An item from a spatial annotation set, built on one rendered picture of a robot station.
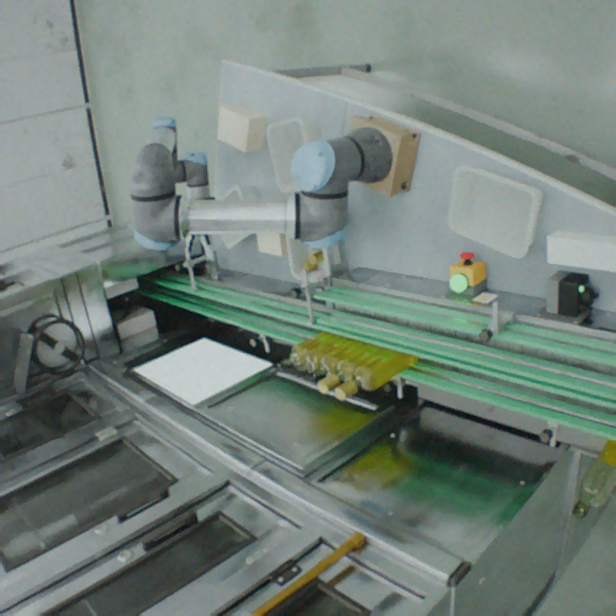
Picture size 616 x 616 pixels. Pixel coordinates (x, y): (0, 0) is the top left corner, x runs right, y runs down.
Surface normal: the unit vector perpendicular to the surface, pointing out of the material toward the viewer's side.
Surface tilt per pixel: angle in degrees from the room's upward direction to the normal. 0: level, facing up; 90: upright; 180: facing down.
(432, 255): 0
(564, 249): 0
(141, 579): 90
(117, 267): 90
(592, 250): 0
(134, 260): 90
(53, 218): 90
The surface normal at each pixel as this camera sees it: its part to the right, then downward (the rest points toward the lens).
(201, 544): -0.14, -0.93
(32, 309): 0.69, 0.17
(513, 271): -0.72, 0.33
